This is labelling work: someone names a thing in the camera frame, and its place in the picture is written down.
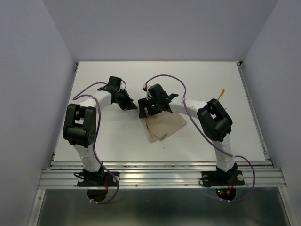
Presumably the left aluminium frame post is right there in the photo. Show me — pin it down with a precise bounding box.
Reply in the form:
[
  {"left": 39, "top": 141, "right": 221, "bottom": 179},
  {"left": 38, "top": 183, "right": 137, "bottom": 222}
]
[{"left": 27, "top": 189, "right": 46, "bottom": 226}]

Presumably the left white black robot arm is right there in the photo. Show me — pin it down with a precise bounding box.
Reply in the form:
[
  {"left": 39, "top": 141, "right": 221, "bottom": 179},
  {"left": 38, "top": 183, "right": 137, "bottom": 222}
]
[{"left": 63, "top": 76, "right": 137, "bottom": 187}]

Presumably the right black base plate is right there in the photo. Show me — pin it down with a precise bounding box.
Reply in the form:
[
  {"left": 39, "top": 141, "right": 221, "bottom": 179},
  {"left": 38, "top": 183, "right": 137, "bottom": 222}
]
[{"left": 201, "top": 170, "right": 245, "bottom": 186}]

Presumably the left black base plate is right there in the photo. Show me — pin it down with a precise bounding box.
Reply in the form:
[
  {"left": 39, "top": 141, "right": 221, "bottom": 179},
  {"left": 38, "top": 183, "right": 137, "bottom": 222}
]
[{"left": 74, "top": 171, "right": 117, "bottom": 187}]

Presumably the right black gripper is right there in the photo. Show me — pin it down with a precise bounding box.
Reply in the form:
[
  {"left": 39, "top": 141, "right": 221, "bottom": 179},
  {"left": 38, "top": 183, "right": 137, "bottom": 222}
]
[{"left": 137, "top": 96, "right": 161, "bottom": 119}]

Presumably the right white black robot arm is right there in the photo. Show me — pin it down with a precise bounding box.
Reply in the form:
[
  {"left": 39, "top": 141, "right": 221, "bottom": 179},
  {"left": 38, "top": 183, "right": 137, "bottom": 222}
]
[{"left": 138, "top": 84, "right": 238, "bottom": 186}]

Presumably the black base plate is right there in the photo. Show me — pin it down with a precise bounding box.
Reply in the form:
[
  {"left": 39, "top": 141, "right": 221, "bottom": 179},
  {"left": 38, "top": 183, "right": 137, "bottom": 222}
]
[
  {"left": 74, "top": 171, "right": 117, "bottom": 187},
  {"left": 201, "top": 170, "right": 245, "bottom": 186}
]

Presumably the beige cloth napkin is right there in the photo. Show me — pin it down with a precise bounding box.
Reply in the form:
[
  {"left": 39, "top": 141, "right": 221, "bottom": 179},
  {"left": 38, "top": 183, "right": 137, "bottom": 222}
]
[{"left": 140, "top": 112, "right": 187, "bottom": 143}]

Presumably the aluminium mounting rail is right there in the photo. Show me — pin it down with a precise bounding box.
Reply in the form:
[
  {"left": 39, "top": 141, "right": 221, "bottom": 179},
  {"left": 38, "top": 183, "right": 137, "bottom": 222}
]
[{"left": 38, "top": 160, "right": 286, "bottom": 189}]

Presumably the right aluminium side rail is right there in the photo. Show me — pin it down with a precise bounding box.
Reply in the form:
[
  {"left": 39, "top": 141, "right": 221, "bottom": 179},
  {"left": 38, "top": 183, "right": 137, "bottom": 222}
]
[{"left": 237, "top": 61, "right": 273, "bottom": 163}]

